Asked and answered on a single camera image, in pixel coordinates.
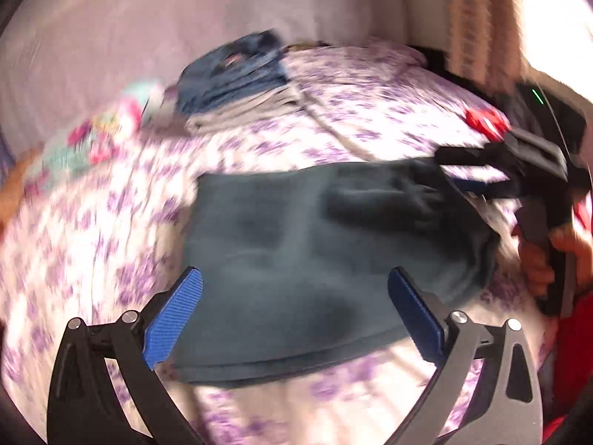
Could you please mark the folded blue jeans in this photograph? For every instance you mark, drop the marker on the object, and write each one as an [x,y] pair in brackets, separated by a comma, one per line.
[231,74]

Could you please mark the folded colourful floral quilt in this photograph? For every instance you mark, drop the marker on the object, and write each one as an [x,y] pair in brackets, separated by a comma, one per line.
[97,134]

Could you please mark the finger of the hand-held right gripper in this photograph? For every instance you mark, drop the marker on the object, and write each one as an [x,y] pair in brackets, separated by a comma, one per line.
[482,188]
[472,154]

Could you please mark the folded beige garment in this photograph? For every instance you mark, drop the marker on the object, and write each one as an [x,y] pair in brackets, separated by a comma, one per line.
[259,106]

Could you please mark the lilac embossed cloth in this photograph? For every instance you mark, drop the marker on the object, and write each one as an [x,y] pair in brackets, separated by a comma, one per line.
[139,23]

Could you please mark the teal fleece pants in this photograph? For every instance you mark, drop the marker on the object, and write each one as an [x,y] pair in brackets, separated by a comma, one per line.
[278,264]

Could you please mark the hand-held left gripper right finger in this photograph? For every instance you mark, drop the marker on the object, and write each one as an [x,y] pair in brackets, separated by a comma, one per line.
[414,317]

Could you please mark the beige curtain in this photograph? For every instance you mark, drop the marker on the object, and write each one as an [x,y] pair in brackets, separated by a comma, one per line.
[482,14]

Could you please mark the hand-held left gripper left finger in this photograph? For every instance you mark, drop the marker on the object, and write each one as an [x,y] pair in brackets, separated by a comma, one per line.
[173,317]

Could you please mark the person's right hand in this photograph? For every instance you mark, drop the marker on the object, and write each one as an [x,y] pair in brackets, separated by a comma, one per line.
[532,259]

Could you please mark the red cloth item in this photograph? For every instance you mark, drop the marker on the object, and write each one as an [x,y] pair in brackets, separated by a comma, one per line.
[486,123]

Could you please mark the purple floral bedspread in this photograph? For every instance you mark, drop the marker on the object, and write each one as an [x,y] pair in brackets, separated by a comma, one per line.
[347,102]

